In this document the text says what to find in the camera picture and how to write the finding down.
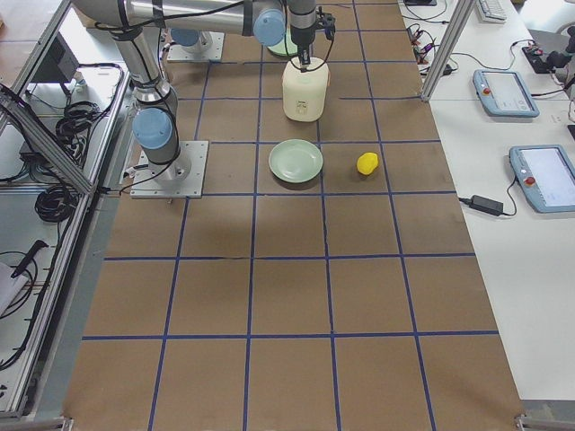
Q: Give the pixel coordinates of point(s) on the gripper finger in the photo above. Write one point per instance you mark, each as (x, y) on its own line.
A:
(304, 58)

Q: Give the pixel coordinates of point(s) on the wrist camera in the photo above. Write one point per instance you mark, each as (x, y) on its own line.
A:
(327, 23)

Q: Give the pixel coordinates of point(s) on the aluminium frame post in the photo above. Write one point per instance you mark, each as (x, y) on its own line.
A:
(451, 36)

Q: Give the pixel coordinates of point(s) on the green plate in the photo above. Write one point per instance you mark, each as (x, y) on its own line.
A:
(295, 161)
(280, 47)

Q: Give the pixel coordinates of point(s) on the white rice cooker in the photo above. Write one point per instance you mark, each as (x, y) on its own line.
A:
(304, 93)

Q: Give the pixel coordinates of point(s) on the right green plate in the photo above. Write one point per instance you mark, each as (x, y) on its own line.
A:
(295, 161)

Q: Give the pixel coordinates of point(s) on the black power adapter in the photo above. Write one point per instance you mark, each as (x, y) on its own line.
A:
(486, 205)

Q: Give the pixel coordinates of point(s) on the near teach pendant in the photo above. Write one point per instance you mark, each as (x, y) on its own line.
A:
(546, 176)

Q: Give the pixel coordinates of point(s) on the brown paper table mat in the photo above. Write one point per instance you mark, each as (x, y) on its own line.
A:
(347, 302)

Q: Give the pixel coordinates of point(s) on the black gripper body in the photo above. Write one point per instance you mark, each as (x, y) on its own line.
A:
(301, 32)

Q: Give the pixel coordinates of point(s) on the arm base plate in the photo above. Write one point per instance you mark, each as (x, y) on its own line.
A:
(183, 179)
(176, 54)

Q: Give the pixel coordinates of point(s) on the far teach pendant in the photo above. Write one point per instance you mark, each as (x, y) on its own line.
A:
(504, 94)

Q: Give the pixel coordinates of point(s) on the teach pendant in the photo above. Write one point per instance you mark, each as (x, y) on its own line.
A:
(546, 176)
(504, 94)

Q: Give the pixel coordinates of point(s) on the left green plate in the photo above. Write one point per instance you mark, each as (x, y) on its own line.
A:
(280, 47)

